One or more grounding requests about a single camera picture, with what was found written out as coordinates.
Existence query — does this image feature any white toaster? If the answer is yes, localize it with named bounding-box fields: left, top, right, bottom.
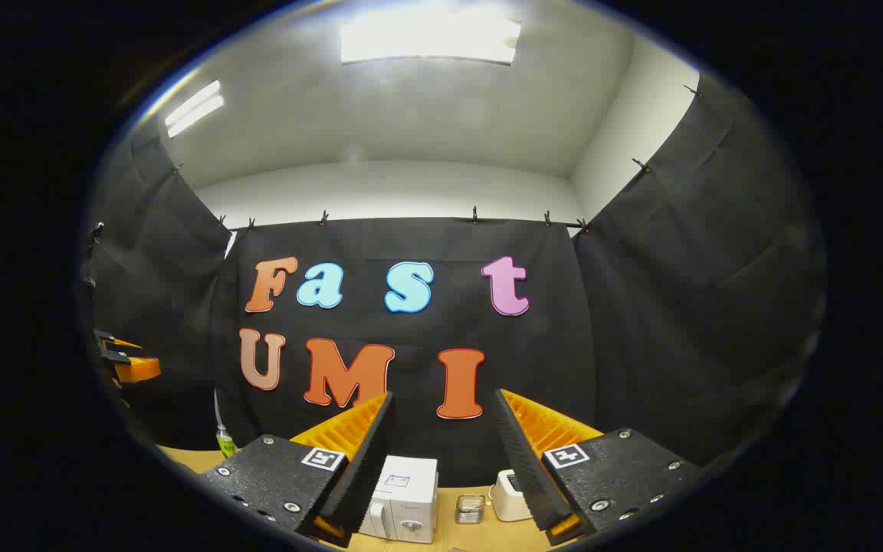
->
left=490, top=469, right=534, bottom=522

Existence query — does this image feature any long ceiling light strip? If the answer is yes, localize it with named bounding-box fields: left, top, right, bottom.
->
left=164, top=79, right=225, bottom=139

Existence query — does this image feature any large ceiling light panel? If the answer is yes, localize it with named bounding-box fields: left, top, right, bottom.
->
left=340, top=14, right=523, bottom=67

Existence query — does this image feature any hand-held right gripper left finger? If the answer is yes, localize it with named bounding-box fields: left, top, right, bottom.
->
left=200, top=391, right=396, bottom=548

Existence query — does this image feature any row of black cloth clips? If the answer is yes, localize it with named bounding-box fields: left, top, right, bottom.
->
left=172, top=84, right=707, bottom=235

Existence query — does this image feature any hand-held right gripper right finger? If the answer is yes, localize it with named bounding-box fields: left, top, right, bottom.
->
left=494, top=388, right=707, bottom=547

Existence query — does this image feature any black backdrop cloth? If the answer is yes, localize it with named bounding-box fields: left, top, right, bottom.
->
left=77, top=73, right=829, bottom=491

